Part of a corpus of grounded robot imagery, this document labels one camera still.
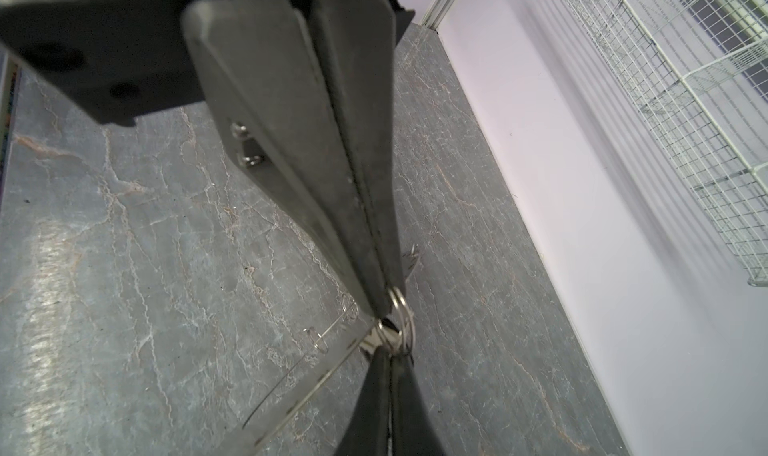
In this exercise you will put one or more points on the key with white-green tag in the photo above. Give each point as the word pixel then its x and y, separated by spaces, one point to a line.
pixel 396 332

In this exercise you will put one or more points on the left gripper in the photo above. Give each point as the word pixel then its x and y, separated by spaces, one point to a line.
pixel 117 60

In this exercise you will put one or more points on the large toothed metal keyring disc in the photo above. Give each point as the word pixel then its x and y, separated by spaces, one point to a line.
pixel 328 347

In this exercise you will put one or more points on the white wire shelf basket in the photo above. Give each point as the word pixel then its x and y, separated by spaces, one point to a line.
pixel 695 72

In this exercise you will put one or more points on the aluminium rail with coloured beads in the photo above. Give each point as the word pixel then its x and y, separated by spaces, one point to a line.
pixel 9 82

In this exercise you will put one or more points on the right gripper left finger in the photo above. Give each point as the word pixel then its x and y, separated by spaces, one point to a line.
pixel 368 430

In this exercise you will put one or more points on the aluminium frame profiles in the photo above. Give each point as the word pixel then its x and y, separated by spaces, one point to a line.
pixel 436 13

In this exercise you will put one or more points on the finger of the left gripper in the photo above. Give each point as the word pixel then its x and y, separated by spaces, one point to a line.
pixel 360 126
pixel 282 144

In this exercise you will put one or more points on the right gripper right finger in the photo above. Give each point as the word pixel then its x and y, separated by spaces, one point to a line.
pixel 411 430

